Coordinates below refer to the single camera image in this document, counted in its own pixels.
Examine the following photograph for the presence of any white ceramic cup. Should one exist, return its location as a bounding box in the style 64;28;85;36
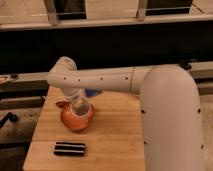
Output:
70;105;95;122

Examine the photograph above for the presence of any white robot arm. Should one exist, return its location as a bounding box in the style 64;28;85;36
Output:
47;57;205;171

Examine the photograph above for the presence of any orange ceramic bowl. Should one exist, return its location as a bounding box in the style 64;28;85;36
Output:
56;101;95;131

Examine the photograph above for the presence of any blue sponge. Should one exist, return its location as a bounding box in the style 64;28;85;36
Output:
85;89;102;98

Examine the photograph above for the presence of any black white striped block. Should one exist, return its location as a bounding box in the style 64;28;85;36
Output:
54;142;86;156

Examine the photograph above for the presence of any black handle at left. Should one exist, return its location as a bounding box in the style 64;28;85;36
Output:
0;112;18;129

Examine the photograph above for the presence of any black clamp on rail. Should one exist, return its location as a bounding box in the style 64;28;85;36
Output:
179;60;192;70

